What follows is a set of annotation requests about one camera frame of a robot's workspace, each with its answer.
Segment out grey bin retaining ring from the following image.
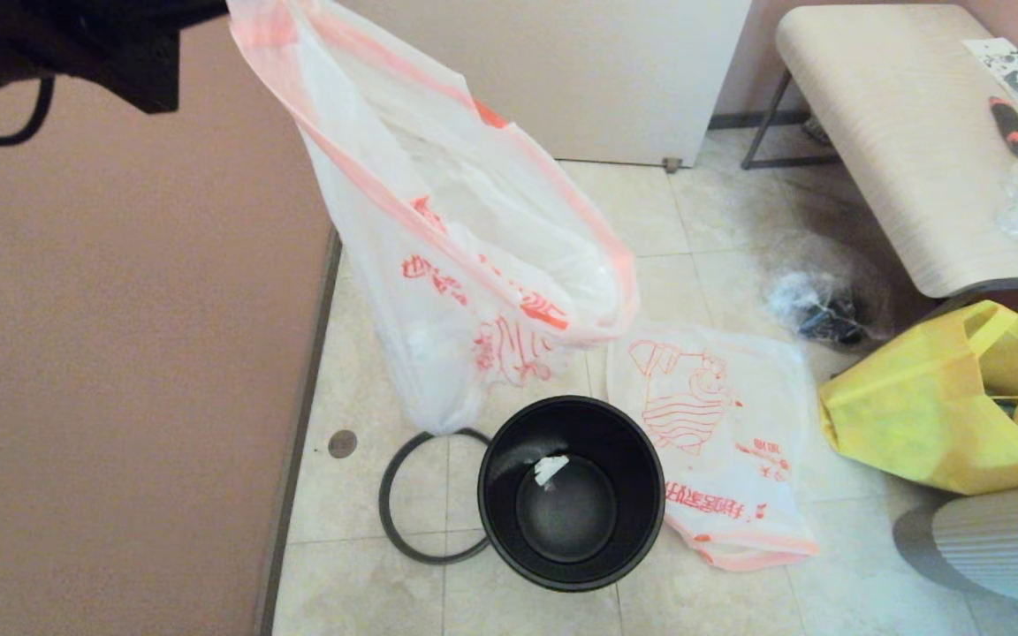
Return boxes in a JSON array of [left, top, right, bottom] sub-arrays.
[[378, 427, 494, 566]]

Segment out black round trash bin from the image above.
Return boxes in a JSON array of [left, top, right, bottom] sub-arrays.
[[476, 395, 667, 593]]

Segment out clear plastic bag dark contents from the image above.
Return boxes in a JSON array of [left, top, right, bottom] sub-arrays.
[[761, 234, 894, 350]]

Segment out yellow tote bag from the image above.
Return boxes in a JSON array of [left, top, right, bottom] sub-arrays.
[[817, 300, 1018, 496]]

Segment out white door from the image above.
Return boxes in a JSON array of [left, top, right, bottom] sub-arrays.
[[341, 0, 753, 169]]

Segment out beige bench with black legs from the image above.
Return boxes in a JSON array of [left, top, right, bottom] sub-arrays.
[[741, 4, 1018, 299]]

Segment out black and orange tool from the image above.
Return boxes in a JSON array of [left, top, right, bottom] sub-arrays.
[[987, 96, 1018, 158]]

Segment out grey ribbed round object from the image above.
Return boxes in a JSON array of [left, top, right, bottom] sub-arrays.
[[893, 480, 1018, 606]]

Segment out black and white printed leaflet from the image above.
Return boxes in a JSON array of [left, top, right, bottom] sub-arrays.
[[960, 37, 1018, 118]]

